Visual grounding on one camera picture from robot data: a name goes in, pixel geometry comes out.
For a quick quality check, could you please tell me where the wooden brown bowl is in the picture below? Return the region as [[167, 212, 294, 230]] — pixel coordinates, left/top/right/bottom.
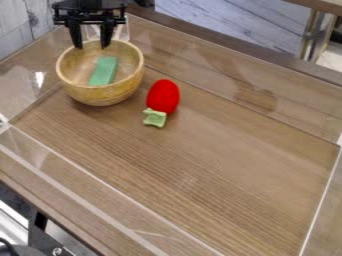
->
[[56, 40, 144, 106]]

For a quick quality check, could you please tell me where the metal table leg background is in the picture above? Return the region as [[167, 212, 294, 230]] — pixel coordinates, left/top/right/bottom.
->
[[299, 10, 336, 63]]

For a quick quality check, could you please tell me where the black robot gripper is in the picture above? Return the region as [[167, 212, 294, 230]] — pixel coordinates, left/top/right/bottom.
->
[[52, 0, 127, 49]]

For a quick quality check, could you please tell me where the clear acrylic front barrier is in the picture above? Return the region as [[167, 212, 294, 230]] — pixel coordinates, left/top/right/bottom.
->
[[0, 116, 223, 256]]

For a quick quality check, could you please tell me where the black table frame leg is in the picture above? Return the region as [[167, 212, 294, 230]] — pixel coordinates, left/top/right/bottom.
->
[[0, 209, 77, 256]]

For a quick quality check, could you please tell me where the red plush strawberry toy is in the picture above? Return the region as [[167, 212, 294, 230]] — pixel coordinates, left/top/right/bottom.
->
[[143, 79, 180, 128]]

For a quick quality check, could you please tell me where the green rectangular block stick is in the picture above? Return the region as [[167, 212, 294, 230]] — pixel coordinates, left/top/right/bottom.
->
[[88, 56, 119, 86]]

